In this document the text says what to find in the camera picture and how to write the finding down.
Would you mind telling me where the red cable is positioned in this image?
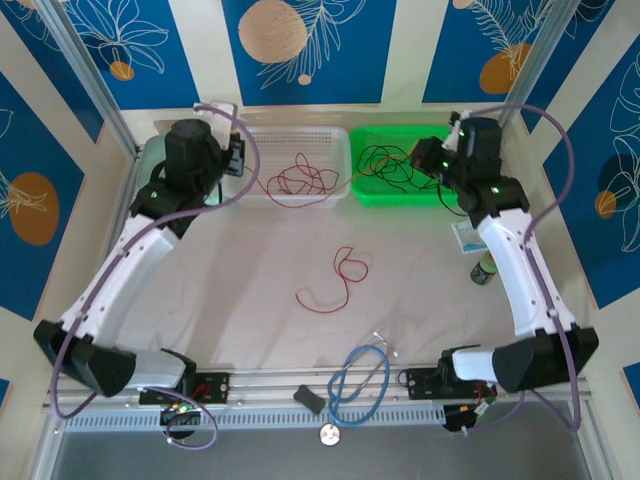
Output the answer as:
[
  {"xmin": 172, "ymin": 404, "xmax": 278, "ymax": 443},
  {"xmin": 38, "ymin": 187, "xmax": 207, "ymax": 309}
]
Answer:
[
  {"xmin": 296, "ymin": 244, "xmax": 371, "ymax": 315},
  {"xmin": 327, "ymin": 148, "xmax": 421, "ymax": 199},
  {"xmin": 266, "ymin": 151, "xmax": 342, "ymax": 197}
]

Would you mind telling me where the mint green tray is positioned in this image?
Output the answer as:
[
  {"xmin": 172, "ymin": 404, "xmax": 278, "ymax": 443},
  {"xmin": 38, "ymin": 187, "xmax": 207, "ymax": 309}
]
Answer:
[{"xmin": 137, "ymin": 130, "xmax": 229, "ymax": 211}]

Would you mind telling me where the white plastic basket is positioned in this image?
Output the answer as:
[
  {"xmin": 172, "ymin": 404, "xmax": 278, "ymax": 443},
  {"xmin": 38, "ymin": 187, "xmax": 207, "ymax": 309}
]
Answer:
[{"xmin": 219, "ymin": 124, "xmax": 350, "ymax": 210}]

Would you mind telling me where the white blue packet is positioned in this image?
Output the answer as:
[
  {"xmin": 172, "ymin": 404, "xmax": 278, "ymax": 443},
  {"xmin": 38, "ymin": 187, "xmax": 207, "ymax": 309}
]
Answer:
[{"xmin": 449, "ymin": 219, "xmax": 489, "ymax": 255}]

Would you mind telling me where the green plastic basket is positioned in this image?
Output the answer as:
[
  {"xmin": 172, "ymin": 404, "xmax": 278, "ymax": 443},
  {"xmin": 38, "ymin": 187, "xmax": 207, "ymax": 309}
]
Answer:
[{"xmin": 345, "ymin": 122, "xmax": 485, "ymax": 207}]

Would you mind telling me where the small dark green bottle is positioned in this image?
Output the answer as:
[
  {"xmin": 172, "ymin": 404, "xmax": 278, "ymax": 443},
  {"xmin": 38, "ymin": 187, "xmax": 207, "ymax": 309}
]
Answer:
[{"xmin": 469, "ymin": 251, "xmax": 500, "ymax": 287}]

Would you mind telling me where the small black plastic block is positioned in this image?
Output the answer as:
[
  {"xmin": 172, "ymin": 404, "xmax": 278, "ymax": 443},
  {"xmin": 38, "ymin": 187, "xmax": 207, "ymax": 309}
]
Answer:
[{"xmin": 293, "ymin": 383, "xmax": 326, "ymax": 415}]

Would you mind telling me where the blue stethoscope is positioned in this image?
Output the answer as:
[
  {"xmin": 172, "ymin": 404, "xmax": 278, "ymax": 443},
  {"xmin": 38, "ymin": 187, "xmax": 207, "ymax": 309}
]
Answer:
[{"xmin": 318, "ymin": 332, "xmax": 401, "ymax": 447}]

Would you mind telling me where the grey metal shelf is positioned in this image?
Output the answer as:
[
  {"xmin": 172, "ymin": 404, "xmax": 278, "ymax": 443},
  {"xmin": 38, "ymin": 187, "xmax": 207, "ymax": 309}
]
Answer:
[{"xmin": 49, "ymin": 429, "xmax": 596, "ymax": 480}]

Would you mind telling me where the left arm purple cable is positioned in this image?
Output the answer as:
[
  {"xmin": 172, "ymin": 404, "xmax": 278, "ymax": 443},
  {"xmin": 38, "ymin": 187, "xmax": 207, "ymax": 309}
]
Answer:
[{"xmin": 49, "ymin": 102, "xmax": 261, "ymax": 454}]

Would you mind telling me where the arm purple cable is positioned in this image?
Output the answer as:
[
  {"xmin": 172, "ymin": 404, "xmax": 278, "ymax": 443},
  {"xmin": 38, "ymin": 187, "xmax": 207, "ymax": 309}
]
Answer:
[
  {"xmin": 459, "ymin": 102, "xmax": 584, "ymax": 435},
  {"xmin": 49, "ymin": 102, "xmax": 261, "ymax": 454}
]

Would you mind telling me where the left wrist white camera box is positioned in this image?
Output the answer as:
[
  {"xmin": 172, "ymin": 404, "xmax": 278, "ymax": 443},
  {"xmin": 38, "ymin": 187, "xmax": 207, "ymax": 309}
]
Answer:
[{"xmin": 192, "ymin": 98, "xmax": 239, "ymax": 132}]

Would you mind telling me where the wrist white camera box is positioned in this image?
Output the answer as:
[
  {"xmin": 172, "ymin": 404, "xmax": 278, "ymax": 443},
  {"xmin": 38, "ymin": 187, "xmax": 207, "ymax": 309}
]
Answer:
[
  {"xmin": 192, "ymin": 98, "xmax": 239, "ymax": 132},
  {"xmin": 448, "ymin": 110, "xmax": 474, "ymax": 151}
]

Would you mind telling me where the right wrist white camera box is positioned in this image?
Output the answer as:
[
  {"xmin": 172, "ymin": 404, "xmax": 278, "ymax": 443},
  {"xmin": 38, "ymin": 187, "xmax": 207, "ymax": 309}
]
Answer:
[{"xmin": 448, "ymin": 110, "xmax": 474, "ymax": 151}]

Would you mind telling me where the aluminium frame post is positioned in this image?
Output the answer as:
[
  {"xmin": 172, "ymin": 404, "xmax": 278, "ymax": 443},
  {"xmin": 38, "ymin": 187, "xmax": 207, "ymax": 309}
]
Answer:
[
  {"xmin": 487, "ymin": 0, "xmax": 584, "ymax": 151},
  {"xmin": 33, "ymin": 0, "xmax": 141, "ymax": 159}
]

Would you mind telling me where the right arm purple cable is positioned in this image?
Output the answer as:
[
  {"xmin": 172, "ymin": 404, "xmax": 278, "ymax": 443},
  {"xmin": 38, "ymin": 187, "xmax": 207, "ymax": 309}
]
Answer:
[{"xmin": 459, "ymin": 102, "xmax": 584, "ymax": 435}]

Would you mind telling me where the aluminium front rail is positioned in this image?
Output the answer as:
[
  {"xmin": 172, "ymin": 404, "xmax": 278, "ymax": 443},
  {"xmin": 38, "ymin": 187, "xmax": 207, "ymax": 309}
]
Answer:
[{"xmin": 42, "ymin": 360, "xmax": 594, "ymax": 407}]

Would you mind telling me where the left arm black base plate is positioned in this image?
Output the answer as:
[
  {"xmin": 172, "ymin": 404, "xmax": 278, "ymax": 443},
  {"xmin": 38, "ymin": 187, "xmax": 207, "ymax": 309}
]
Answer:
[{"xmin": 138, "ymin": 369, "xmax": 232, "ymax": 407}]

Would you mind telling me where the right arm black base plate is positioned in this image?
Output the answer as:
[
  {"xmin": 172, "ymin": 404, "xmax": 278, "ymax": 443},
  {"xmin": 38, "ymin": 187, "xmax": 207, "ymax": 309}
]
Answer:
[{"xmin": 405, "ymin": 366, "xmax": 497, "ymax": 401}]

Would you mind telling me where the grey slotted cable duct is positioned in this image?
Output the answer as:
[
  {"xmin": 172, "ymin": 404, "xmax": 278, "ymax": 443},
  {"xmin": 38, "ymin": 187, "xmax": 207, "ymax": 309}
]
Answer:
[{"xmin": 63, "ymin": 403, "xmax": 447, "ymax": 432}]

